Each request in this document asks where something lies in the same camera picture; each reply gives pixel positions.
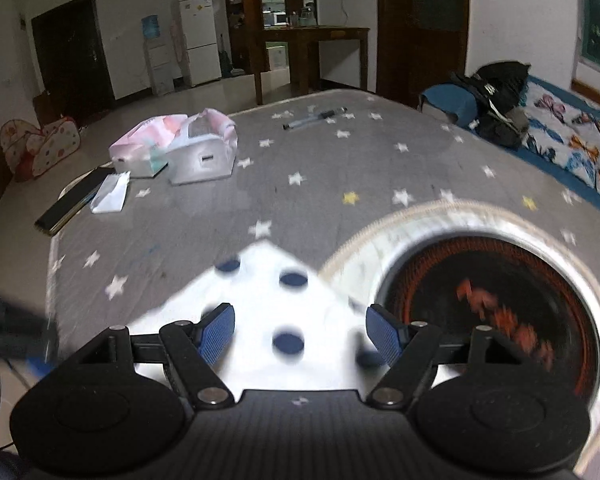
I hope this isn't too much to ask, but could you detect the grey star print bed sheet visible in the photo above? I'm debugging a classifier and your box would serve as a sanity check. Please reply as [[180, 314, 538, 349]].
[[45, 89, 600, 480]]

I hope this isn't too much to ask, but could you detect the white water dispenser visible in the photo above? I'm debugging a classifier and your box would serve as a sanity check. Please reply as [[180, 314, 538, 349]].
[[146, 37, 175, 95]]

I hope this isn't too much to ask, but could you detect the white paper packet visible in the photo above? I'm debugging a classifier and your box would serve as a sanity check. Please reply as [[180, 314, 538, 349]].
[[90, 171, 131, 214]]

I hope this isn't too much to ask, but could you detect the pink white tissue box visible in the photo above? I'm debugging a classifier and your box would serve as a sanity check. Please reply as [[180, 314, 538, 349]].
[[109, 115, 188, 179]]

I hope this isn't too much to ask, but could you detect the dark wooden table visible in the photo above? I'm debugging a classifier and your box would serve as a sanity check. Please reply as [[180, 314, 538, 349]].
[[252, 25, 371, 106]]

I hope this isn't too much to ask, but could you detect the blue pillow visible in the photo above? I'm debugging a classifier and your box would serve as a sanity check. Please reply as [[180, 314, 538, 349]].
[[419, 84, 481, 128]]

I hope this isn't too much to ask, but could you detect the black notebook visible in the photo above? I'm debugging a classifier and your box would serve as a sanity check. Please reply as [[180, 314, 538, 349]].
[[34, 166, 115, 237]]

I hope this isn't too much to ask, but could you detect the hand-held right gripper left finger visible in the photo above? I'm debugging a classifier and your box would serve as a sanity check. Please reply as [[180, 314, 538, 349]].
[[74, 302, 236, 408]]

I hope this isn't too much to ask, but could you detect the white blue polka dot garment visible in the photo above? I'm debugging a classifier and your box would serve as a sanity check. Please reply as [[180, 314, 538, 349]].
[[130, 240, 387, 397]]

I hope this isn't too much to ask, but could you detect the polka dot play tent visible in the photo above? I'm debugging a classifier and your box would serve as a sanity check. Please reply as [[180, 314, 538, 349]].
[[0, 116, 81, 183]]

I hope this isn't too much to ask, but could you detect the silver box with pink bag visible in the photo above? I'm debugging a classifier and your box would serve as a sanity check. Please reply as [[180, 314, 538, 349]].
[[167, 107, 239, 186]]

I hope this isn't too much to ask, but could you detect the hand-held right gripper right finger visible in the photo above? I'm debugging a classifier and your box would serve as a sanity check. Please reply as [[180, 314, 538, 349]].
[[365, 303, 527, 409]]

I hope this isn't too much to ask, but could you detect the white refrigerator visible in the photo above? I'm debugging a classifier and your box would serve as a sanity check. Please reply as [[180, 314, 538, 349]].
[[179, 0, 222, 87]]

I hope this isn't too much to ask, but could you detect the black bag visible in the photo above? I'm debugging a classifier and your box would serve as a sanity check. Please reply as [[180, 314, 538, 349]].
[[450, 61, 532, 150]]

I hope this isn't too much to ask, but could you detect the dark wooden cabinet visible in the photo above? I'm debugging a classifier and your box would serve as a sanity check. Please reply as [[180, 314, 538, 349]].
[[222, 0, 321, 75]]

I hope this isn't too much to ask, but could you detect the butterfly print blanket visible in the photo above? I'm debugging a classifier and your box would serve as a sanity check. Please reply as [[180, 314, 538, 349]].
[[519, 76, 600, 207]]

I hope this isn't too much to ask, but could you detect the dark entrance door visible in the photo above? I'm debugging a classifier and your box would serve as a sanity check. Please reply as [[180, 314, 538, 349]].
[[31, 0, 116, 126]]

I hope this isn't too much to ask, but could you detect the dark wooden inner door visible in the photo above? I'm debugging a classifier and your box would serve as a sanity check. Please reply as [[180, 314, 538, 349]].
[[376, 0, 470, 108]]

